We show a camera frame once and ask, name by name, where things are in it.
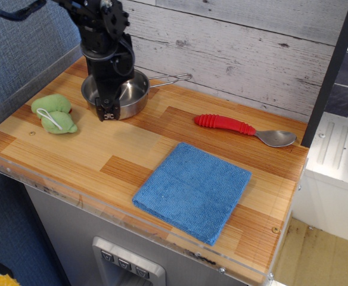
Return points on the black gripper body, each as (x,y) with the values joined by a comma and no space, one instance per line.
(111,63)

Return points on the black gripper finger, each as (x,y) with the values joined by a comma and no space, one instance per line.
(99,109)
(115,110)

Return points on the stainless steel tea pan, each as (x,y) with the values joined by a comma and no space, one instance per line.
(133,93)

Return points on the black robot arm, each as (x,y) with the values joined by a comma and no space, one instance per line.
(98,17)

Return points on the clear acrylic table edge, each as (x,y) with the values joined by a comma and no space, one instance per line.
(248,244)

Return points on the blue folded cloth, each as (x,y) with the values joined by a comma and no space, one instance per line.
(193,191)

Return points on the green plush toy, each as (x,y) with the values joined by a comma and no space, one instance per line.
(54,113)

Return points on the silver dispenser button panel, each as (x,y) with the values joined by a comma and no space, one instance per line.
(119,266)

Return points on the yellow object at corner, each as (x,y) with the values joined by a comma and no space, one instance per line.
(6,280)

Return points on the white ribbed appliance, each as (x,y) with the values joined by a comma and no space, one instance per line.
(322,198)

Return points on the red handled metal spoon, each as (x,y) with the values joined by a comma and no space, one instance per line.
(272,138)

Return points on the black right frame post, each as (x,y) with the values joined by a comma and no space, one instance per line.
(327,85)

